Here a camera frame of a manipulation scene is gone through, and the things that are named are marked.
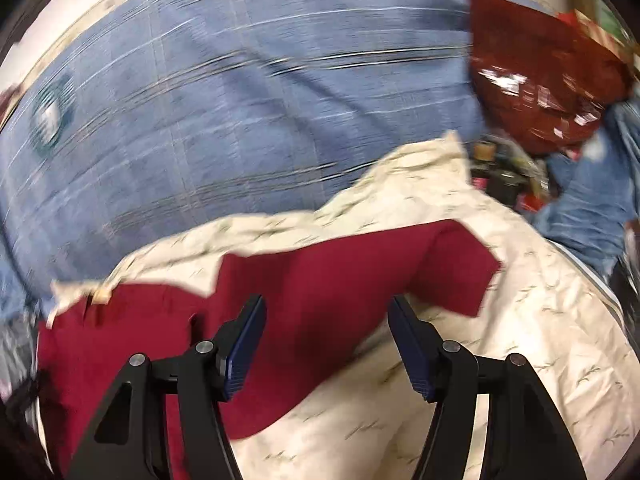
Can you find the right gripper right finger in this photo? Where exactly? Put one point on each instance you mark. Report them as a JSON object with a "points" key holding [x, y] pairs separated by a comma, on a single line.
{"points": [[526, 437]]}

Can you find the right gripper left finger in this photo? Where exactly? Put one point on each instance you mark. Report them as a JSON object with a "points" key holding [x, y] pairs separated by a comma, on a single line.
{"points": [[127, 436]]}

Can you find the red sweater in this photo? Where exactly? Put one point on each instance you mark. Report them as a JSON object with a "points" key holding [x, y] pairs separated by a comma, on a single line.
{"points": [[321, 302]]}

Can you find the cream floral bedsheet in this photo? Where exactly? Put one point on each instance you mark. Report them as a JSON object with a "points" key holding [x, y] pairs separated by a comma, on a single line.
{"points": [[365, 421]]}

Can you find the grey striped pillow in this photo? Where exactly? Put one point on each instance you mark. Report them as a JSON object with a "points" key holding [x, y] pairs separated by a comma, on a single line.
{"points": [[20, 379]]}

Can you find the blue jeans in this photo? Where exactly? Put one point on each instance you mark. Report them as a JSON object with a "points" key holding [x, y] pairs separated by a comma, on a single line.
{"points": [[599, 192]]}

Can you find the clutter of bottles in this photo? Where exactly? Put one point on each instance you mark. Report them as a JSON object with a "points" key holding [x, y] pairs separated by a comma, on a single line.
{"points": [[504, 171]]}

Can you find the blue plaid duvet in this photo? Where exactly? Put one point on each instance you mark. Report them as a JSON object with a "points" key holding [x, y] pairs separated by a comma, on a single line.
{"points": [[166, 114]]}

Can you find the red shiny plastic bag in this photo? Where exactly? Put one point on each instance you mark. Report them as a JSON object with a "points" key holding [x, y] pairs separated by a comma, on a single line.
{"points": [[540, 80]]}

